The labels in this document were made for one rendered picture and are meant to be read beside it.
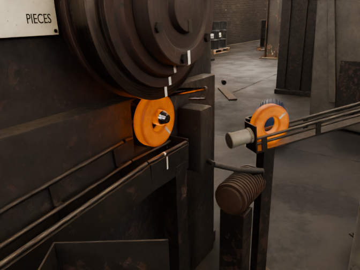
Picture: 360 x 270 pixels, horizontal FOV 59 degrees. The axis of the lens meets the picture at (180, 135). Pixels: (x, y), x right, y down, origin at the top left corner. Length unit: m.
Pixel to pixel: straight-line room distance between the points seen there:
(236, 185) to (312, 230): 0.85
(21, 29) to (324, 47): 3.07
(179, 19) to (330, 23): 2.77
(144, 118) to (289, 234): 1.22
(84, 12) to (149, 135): 0.37
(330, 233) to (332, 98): 1.84
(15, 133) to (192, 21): 0.48
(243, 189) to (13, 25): 0.85
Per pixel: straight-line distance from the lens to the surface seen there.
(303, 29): 4.95
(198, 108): 1.10
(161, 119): 0.90
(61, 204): 0.82
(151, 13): 0.73
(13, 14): 0.78
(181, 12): 0.80
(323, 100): 3.58
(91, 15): 0.72
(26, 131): 0.76
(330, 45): 3.47
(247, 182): 1.21
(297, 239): 1.85
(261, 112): 1.20
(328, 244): 1.87
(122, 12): 0.73
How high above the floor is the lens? 1.08
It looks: 20 degrees down
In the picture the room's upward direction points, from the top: 2 degrees counter-clockwise
